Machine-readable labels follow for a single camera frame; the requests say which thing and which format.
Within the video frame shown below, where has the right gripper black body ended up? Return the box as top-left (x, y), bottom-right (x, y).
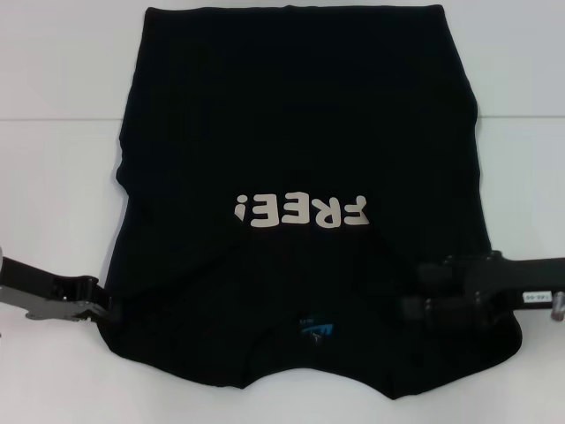
top-left (458, 250), bottom-right (565, 307)

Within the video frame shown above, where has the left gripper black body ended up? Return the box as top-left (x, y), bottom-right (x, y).
top-left (0, 252), bottom-right (97, 322)

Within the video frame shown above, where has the black shirt with FREE print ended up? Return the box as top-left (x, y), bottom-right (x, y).
top-left (97, 4), bottom-right (524, 390)

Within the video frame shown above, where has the right gripper cable with plug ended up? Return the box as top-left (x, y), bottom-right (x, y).
top-left (546, 290), bottom-right (565, 324)

